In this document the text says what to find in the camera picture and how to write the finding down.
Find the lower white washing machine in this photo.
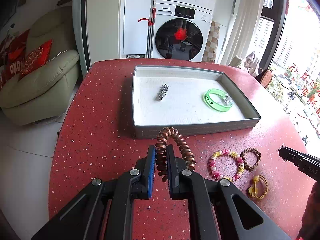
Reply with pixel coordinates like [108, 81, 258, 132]
[152, 0, 213, 62]

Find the checkered folded board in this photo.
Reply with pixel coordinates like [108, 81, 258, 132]
[202, 21, 220, 63]

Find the green translucent bangle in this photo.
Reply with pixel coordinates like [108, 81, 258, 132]
[203, 88, 233, 112]

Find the white cloth on chair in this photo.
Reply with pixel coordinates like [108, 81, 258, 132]
[244, 52, 260, 77]

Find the beige leather armchair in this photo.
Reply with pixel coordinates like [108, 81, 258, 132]
[1, 6, 79, 126]

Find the silver rhinestone hair clip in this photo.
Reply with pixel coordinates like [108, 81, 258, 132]
[157, 84, 169, 101]

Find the grey jewelry tray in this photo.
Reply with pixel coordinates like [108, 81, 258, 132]
[132, 66, 261, 139]

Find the brown spiral hair tie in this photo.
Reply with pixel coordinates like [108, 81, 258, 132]
[154, 126, 197, 183]

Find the brown wooden chair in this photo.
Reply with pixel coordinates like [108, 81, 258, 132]
[255, 69, 273, 88]

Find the red embroidered cushion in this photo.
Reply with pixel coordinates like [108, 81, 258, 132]
[18, 39, 53, 80]

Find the red text cushion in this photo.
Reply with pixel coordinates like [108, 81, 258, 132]
[1, 29, 30, 88]

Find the red handled mop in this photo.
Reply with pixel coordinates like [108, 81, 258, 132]
[137, 7, 156, 59]

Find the yellow cord bracelet with bead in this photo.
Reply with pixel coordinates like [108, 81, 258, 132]
[247, 174, 270, 200]

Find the pink yellow spiral bracelet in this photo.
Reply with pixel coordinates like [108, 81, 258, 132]
[207, 148, 245, 183]

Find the brown braided bracelet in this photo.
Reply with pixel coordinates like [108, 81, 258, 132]
[240, 147, 262, 172]

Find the white curtain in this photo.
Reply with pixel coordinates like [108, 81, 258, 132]
[220, 0, 264, 66]

